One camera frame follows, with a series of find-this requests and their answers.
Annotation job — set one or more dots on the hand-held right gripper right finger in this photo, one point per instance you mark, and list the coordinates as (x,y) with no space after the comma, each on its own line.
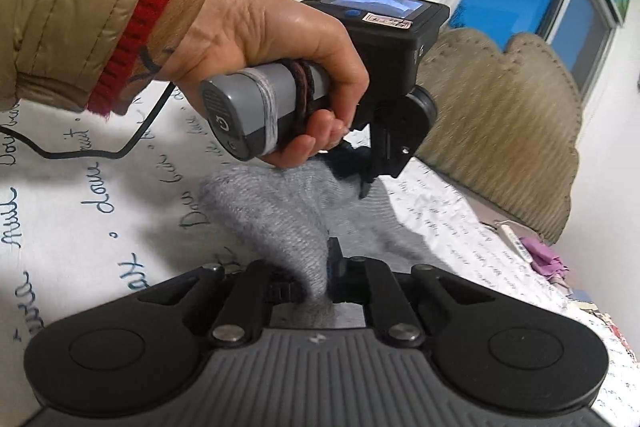
(335,272)

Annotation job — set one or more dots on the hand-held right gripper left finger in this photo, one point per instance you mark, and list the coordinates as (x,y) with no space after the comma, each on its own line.
(250,302)

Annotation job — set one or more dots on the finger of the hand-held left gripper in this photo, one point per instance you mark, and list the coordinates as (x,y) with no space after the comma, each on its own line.
(387,157)

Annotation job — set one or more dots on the dark navy knit sock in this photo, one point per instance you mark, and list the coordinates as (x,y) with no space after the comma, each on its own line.
(350,162)

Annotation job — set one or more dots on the grey knit garment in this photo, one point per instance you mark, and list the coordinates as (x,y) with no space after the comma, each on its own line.
(280,217)

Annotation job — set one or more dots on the person's left hand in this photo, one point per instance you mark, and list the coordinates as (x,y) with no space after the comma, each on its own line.
(260,32)

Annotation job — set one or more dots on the dark braided band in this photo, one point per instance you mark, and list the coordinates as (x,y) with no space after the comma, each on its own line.
(301,92)

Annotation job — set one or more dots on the beige tufted headboard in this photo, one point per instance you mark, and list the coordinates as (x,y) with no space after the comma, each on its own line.
(500,132)

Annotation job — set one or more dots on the white remote control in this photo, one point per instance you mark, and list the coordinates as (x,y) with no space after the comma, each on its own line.
(515,242)

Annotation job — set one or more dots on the pink cloth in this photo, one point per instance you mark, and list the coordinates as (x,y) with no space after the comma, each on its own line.
(547,259)

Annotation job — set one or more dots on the white script-printed bed sheet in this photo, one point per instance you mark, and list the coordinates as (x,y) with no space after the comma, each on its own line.
(75,227)

